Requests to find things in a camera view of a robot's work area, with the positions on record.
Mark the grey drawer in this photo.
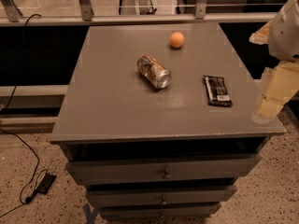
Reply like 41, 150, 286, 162
86, 186, 237, 207
100, 203, 221, 219
66, 153, 262, 186

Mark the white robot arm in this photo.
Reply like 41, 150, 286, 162
249, 0, 299, 124

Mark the grey wooden drawer cabinet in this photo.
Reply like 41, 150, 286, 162
50, 21, 287, 221

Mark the metal window railing frame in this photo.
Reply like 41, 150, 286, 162
0, 0, 275, 26

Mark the middle grey drawer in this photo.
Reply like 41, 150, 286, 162
86, 186, 237, 207

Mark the brown aluminium soda can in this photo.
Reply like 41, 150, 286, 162
136, 54, 172, 89

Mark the bottom grey drawer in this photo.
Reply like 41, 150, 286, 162
100, 203, 221, 219

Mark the black power adapter brick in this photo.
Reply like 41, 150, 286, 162
36, 174, 56, 195

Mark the top grey drawer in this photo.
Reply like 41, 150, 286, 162
66, 153, 262, 186

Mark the black chocolate rxbar wrapper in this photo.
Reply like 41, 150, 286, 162
203, 75, 233, 107

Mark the orange ball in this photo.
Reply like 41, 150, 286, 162
169, 32, 185, 49

